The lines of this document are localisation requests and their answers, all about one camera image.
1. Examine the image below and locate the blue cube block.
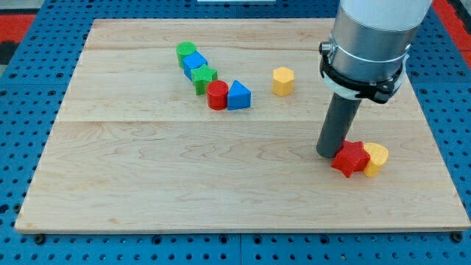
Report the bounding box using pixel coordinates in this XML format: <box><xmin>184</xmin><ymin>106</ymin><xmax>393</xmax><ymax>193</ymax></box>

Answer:
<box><xmin>182</xmin><ymin>52</ymin><xmax>208</xmax><ymax>80</ymax></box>

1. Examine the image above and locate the yellow heart block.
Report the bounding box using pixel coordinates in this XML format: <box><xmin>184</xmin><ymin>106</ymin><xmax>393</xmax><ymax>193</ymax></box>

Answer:
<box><xmin>364</xmin><ymin>142</ymin><xmax>389</xmax><ymax>177</ymax></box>

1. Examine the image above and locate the red cylinder block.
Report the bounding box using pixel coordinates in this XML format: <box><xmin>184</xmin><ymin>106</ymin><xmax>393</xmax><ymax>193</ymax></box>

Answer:
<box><xmin>206</xmin><ymin>80</ymin><xmax>229</xmax><ymax>110</ymax></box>

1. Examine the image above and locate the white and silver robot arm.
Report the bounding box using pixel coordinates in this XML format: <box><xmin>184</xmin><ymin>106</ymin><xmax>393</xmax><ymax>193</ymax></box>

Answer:
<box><xmin>328</xmin><ymin>0</ymin><xmax>432</xmax><ymax>82</ymax></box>

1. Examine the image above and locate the green star block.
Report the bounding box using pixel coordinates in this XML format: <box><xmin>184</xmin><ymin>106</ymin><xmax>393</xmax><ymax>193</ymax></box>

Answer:
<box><xmin>191</xmin><ymin>64</ymin><xmax>218</xmax><ymax>95</ymax></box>

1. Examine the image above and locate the yellow hexagon block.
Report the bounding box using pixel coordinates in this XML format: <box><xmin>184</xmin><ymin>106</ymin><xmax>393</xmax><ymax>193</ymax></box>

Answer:
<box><xmin>272</xmin><ymin>67</ymin><xmax>294</xmax><ymax>96</ymax></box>

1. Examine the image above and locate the red star block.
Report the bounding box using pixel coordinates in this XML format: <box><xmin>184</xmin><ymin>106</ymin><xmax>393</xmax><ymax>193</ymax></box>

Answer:
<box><xmin>331</xmin><ymin>140</ymin><xmax>370</xmax><ymax>178</ymax></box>

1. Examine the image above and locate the light wooden board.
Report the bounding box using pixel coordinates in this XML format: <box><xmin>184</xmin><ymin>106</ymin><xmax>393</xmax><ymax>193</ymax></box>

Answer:
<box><xmin>15</xmin><ymin>18</ymin><xmax>470</xmax><ymax>234</ymax></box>

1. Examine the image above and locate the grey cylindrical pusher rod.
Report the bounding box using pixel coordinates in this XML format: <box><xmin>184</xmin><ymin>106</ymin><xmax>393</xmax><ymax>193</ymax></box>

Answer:
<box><xmin>316</xmin><ymin>93</ymin><xmax>361</xmax><ymax>158</ymax></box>

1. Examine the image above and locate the black clamp ring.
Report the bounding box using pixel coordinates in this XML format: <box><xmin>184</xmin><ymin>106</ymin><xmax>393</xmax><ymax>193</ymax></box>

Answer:
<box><xmin>319</xmin><ymin>40</ymin><xmax>411</xmax><ymax>105</ymax></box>

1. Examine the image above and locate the blue triangle block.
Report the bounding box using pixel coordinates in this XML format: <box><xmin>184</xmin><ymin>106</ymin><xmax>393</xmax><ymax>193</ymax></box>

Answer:
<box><xmin>227</xmin><ymin>80</ymin><xmax>252</xmax><ymax>110</ymax></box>

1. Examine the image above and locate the green cylinder block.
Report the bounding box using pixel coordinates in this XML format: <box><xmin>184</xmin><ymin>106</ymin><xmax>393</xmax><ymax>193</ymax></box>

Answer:
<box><xmin>176</xmin><ymin>41</ymin><xmax>197</xmax><ymax>68</ymax></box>

